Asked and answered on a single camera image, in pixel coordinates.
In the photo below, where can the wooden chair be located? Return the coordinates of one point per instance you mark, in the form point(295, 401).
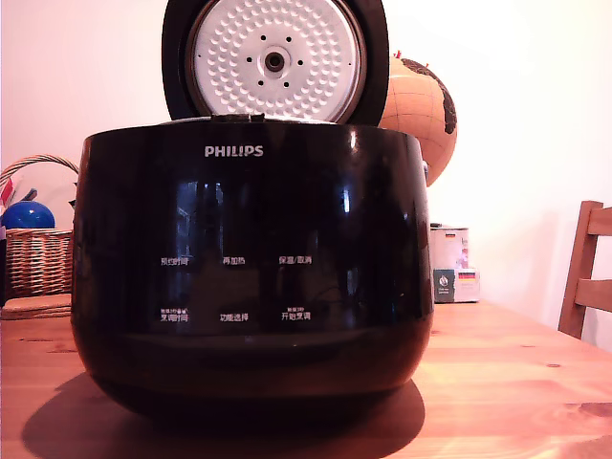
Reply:
point(585, 287)

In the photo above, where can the blue ball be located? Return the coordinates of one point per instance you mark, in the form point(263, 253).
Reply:
point(28, 216)

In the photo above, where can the black Philips rice cooker body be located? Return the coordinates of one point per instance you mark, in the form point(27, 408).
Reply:
point(248, 215)

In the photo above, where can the white tin with metal rim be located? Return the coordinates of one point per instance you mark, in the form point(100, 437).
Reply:
point(447, 248)

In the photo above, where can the round cork trivet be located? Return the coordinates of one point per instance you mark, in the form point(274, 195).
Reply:
point(36, 306)

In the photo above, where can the red and white packet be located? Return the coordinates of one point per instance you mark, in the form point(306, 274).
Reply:
point(8, 189)

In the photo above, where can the white capsule sleeve box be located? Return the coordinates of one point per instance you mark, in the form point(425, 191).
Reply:
point(468, 287)

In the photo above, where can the cork globe on stand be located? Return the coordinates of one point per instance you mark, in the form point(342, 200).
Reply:
point(416, 119)

